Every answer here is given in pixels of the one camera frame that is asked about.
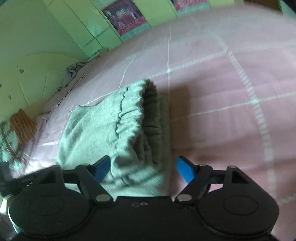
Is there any grey fleece pant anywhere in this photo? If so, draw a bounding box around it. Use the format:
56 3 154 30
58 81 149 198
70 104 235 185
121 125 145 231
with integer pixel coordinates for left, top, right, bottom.
56 80 171 197

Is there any crumpled grey cloth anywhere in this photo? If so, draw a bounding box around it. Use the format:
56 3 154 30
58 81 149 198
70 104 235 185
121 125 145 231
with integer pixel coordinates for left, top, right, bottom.
67 61 92 82

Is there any pink checked bedsheet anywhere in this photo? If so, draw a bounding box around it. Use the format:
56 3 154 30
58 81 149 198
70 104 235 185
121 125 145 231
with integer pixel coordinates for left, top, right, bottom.
9 4 296 241

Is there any cream bed headboard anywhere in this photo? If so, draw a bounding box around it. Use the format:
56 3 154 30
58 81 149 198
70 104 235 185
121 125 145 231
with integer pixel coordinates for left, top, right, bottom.
1 53 78 121

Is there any green wardrobe with posters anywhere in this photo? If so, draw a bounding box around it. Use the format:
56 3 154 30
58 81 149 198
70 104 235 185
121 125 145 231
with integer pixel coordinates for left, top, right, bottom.
43 0 237 58

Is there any white orange patterned pillow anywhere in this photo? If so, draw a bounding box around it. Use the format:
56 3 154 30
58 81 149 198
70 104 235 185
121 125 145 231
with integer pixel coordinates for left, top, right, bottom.
1 109 38 171

